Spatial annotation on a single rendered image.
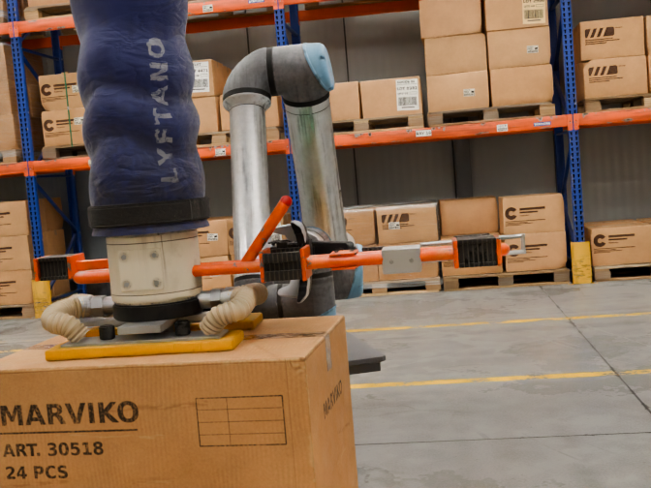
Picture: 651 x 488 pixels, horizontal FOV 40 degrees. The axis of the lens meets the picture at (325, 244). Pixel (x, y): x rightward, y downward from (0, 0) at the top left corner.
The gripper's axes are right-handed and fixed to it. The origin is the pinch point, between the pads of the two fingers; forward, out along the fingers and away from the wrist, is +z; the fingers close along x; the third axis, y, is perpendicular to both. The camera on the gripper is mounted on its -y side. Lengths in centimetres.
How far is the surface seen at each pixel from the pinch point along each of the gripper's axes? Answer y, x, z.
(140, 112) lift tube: 24.1, 29.2, 10.2
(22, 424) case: 47, -23, 19
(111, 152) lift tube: 30.0, 22.8, 10.2
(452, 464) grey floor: -26, -107, -199
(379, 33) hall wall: 17, 166, -841
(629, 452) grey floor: -98, -107, -205
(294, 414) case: -0.5, -22.5, 22.6
